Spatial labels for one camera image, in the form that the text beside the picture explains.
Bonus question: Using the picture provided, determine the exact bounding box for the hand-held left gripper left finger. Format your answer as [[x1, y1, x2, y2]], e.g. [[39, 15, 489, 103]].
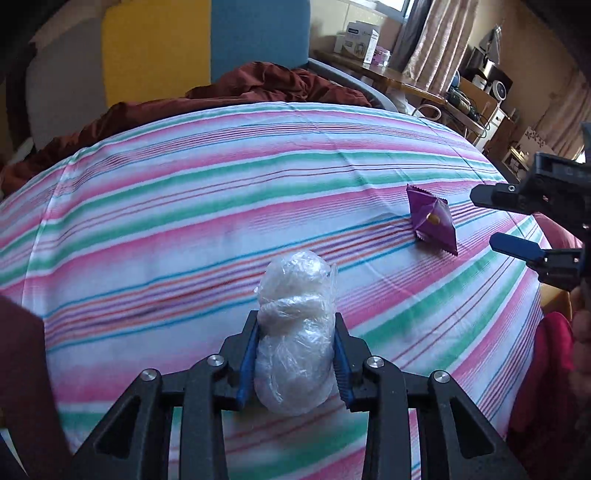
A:
[[69, 310, 259, 480]]

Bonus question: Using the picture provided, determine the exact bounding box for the white floral box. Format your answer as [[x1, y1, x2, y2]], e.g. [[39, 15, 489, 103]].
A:
[[522, 127, 555, 153]]

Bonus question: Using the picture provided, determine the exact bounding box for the window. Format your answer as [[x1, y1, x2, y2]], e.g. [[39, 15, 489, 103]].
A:
[[348, 0, 416, 21]]

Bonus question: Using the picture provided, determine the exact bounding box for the pink patterned curtain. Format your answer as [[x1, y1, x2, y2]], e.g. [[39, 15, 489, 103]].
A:
[[540, 69, 591, 158], [402, 0, 478, 95]]

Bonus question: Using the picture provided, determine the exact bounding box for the dark brown panel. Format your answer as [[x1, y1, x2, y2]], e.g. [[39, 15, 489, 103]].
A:
[[0, 295, 72, 480]]

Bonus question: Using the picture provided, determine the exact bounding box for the purple snack packet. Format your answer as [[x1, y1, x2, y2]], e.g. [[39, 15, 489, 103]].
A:
[[406, 184, 459, 256]]

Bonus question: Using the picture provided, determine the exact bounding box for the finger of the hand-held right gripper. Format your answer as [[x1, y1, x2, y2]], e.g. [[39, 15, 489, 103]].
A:
[[490, 232, 548, 268], [470, 184, 532, 214]]

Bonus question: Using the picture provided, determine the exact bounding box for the maroon blanket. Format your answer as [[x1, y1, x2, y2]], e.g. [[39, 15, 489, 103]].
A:
[[0, 60, 372, 188]]

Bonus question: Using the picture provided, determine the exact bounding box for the wooden side desk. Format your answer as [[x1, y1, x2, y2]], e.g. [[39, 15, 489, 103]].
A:
[[311, 50, 446, 104]]

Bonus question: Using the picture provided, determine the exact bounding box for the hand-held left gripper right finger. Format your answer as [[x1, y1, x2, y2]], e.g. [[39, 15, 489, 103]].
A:
[[332, 311, 529, 480]]

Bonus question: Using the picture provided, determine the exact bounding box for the striped tablecloth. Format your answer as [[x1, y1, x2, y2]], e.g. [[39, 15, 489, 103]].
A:
[[0, 102, 583, 480]]

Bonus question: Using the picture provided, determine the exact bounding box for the black and white appliance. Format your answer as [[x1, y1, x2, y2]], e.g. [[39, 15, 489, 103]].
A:
[[480, 65, 513, 100]]

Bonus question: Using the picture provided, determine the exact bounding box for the person's right hand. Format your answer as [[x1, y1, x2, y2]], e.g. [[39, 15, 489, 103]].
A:
[[569, 281, 591, 398]]

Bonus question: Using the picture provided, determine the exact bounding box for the white appliance carton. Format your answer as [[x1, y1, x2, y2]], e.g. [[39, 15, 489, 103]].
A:
[[333, 21, 382, 65]]

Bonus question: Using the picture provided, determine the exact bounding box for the white cabinet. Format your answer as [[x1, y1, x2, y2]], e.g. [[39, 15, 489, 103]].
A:
[[475, 111, 504, 148]]

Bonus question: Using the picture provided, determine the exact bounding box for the grey yellow blue sofa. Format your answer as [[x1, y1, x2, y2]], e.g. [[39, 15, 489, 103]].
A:
[[25, 0, 398, 153]]

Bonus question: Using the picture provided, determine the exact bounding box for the red cloth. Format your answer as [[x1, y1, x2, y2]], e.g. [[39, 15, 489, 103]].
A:
[[508, 311, 578, 462]]

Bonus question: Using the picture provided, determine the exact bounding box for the orange block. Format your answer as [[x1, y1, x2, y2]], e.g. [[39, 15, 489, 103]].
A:
[[539, 282, 572, 317]]

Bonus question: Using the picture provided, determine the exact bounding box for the white plastic-wrapped ball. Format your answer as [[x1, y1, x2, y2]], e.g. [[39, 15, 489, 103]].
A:
[[254, 250, 340, 416]]

